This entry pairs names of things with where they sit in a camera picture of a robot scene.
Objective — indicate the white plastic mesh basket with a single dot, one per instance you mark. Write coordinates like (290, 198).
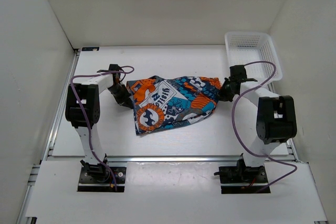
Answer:
(243, 47)

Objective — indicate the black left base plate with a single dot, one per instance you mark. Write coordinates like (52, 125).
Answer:
(88, 183)

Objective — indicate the white front cover board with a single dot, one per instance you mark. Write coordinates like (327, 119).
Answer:
(170, 193)

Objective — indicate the colourful patterned shorts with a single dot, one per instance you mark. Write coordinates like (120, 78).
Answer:
(163, 104)

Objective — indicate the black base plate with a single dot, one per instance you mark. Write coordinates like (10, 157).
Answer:
(232, 182)
(88, 183)

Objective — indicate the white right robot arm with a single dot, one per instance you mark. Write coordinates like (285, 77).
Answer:
(275, 120)

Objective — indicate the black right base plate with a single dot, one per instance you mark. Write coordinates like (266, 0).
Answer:
(232, 182)

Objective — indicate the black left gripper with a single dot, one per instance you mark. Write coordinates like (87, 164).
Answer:
(125, 101)

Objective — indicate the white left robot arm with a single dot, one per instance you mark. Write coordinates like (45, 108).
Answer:
(83, 112)

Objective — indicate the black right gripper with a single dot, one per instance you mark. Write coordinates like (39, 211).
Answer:
(222, 96)

